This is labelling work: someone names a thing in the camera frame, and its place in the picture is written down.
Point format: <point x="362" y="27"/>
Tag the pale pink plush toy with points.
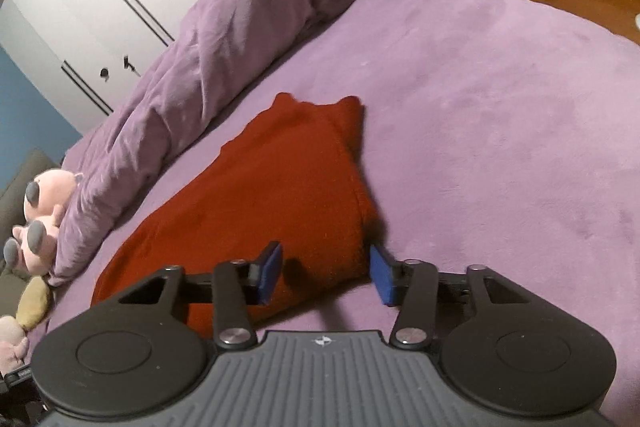
<point x="11" y="342"/>

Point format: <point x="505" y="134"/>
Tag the purple fleece bed sheet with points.
<point x="500" y="132"/>

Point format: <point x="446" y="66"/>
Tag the rust red knit cardigan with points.
<point x="280" y="187"/>

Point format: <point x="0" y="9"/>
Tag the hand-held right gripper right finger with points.
<point x="382" y="277"/>

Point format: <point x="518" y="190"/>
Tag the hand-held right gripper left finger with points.
<point x="270" y="272"/>

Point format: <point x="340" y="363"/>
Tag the purple duvet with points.
<point x="250" y="17"/>

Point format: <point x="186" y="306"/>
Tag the pink and grey plush toy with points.
<point x="47" y="202"/>

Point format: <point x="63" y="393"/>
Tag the yellow plush cushion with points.
<point x="32" y="302"/>

